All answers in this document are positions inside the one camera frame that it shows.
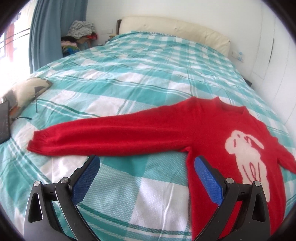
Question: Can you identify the white wall socket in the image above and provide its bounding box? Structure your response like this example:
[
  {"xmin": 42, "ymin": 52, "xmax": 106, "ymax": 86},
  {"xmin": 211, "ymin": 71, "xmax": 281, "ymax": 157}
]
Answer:
[{"xmin": 232, "ymin": 51, "xmax": 245, "ymax": 62}]

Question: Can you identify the red sweater with white print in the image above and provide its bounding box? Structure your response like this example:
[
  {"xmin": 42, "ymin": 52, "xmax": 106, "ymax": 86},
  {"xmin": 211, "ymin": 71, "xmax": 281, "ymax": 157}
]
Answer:
[{"xmin": 27, "ymin": 97, "xmax": 296, "ymax": 241}]

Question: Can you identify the pile of mixed clothes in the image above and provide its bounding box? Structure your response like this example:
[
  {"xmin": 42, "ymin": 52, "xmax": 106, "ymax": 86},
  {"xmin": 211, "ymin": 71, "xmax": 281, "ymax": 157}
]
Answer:
[{"xmin": 60, "ymin": 20, "xmax": 98, "ymax": 56}]

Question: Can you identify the white wardrobe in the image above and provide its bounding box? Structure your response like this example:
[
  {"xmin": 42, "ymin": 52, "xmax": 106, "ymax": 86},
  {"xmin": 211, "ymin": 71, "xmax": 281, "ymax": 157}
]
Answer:
[{"xmin": 251, "ymin": 0, "xmax": 296, "ymax": 130}]

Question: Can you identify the teal checked bed cover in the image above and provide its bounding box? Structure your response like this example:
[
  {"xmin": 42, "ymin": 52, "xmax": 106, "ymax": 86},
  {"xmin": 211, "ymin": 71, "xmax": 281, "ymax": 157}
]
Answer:
[{"xmin": 0, "ymin": 31, "xmax": 296, "ymax": 241}]

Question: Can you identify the red hanging cloth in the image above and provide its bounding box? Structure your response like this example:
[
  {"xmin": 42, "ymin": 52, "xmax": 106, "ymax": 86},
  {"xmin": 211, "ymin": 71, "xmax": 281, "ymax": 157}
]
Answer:
[{"xmin": 5, "ymin": 22, "xmax": 17, "ymax": 62}]

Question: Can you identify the blue curtain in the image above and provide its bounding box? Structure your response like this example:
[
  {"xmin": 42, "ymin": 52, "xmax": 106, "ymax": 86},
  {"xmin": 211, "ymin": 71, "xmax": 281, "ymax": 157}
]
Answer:
[{"xmin": 29, "ymin": 0, "xmax": 88, "ymax": 74}]

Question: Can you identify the cream padded headboard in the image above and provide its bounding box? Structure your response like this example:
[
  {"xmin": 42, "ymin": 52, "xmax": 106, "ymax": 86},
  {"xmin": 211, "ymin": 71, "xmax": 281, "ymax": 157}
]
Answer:
[{"xmin": 116, "ymin": 16, "xmax": 231, "ymax": 57}]

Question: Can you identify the small patterned pillow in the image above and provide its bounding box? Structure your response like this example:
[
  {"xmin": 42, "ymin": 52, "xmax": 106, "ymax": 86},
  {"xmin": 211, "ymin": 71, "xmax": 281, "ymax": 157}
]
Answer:
[{"xmin": 0, "ymin": 77, "xmax": 52, "ymax": 116}]

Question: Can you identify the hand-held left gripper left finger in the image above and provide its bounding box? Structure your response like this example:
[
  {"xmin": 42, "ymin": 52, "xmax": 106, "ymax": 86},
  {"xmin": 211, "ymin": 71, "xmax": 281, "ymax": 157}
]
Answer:
[{"xmin": 23, "ymin": 154, "xmax": 100, "ymax": 241}]

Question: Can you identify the black smartphone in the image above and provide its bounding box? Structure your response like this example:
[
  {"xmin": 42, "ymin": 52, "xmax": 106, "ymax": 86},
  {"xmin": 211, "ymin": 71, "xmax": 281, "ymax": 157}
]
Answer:
[{"xmin": 0, "ymin": 100, "xmax": 12, "ymax": 144}]

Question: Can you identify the thin dark cable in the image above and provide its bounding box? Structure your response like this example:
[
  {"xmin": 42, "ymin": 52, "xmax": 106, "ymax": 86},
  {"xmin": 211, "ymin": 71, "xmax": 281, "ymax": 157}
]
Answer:
[{"xmin": 11, "ymin": 98, "xmax": 39, "ymax": 121}]

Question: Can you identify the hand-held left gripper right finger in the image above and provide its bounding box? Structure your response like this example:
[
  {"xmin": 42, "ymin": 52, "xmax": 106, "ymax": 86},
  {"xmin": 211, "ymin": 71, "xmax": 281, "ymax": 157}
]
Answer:
[{"xmin": 194, "ymin": 155, "xmax": 271, "ymax": 241}]

